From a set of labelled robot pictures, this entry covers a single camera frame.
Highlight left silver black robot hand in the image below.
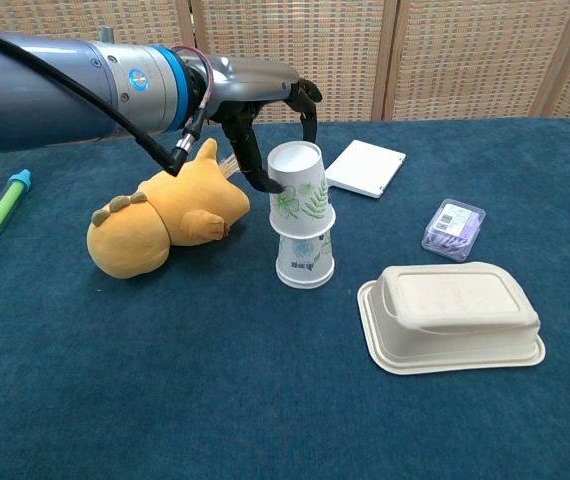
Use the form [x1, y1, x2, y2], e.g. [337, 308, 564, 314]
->
[197, 56, 324, 195]

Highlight white cup green leaf print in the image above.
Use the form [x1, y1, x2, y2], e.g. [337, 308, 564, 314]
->
[266, 141, 337, 236]

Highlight yellow plush toy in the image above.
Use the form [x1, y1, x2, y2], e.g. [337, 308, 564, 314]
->
[86, 138, 251, 280]

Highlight white cup blue flower print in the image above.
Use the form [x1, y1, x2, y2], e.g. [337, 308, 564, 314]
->
[275, 230, 336, 290]

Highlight white flat box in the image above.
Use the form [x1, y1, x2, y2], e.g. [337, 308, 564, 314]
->
[324, 139, 407, 200]

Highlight woven bamboo folding screen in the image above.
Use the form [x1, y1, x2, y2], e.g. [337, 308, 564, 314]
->
[0, 0, 570, 131]

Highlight clear box purple contents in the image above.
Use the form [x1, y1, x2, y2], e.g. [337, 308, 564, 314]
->
[420, 198, 487, 263]

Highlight blue table mat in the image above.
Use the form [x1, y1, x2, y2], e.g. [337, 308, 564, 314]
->
[0, 117, 570, 480]

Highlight beige pulp food container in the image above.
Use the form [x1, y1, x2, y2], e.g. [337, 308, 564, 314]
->
[356, 261, 547, 376]

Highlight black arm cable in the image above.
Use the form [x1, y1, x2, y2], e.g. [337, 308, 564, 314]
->
[0, 22, 202, 177]

